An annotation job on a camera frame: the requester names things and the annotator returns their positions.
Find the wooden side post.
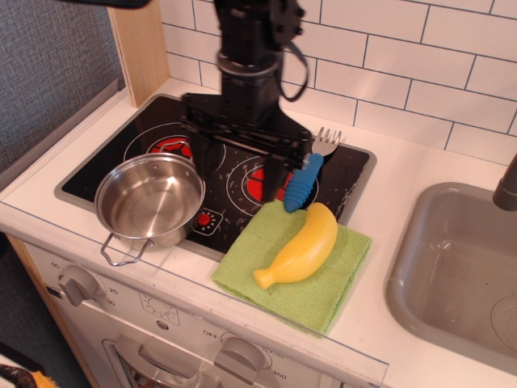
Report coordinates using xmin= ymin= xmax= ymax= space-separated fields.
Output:
xmin=107 ymin=1 xmax=170 ymax=108

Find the grey faucet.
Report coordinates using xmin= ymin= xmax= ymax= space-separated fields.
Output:
xmin=492 ymin=155 xmax=517 ymax=212

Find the grey oven door handle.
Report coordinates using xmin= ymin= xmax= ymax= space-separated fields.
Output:
xmin=137 ymin=345 xmax=200 ymax=385

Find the orange black object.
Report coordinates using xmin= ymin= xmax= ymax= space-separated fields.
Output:
xmin=1 ymin=364 xmax=57 ymax=388

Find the yellow toy banana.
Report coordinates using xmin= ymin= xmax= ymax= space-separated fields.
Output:
xmin=254 ymin=203 xmax=338 ymax=289

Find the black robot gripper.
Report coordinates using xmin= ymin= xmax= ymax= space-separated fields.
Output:
xmin=181 ymin=60 xmax=310 ymax=202

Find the blue handled fork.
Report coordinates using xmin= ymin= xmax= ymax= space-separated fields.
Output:
xmin=284 ymin=127 xmax=343 ymax=213

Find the grey oven knob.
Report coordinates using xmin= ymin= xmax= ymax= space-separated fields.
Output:
xmin=214 ymin=337 xmax=266 ymax=385

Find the silver steel pot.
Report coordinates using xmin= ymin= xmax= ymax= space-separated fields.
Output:
xmin=94 ymin=153 xmax=206 ymax=267

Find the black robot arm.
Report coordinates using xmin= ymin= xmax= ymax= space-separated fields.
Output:
xmin=181 ymin=1 xmax=311 ymax=202

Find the grey sink basin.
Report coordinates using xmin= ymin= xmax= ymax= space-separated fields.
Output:
xmin=386 ymin=182 xmax=516 ymax=374

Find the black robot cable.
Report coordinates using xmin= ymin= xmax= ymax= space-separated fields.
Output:
xmin=278 ymin=40 xmax=310 ymax=103

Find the green cloth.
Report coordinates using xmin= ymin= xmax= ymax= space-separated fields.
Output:
xmin=212 ymin=200 xmax=372 ymax=335

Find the grey timer knob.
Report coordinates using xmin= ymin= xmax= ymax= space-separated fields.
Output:
xmin=58 ymin=265 xmax=99 ymax=306

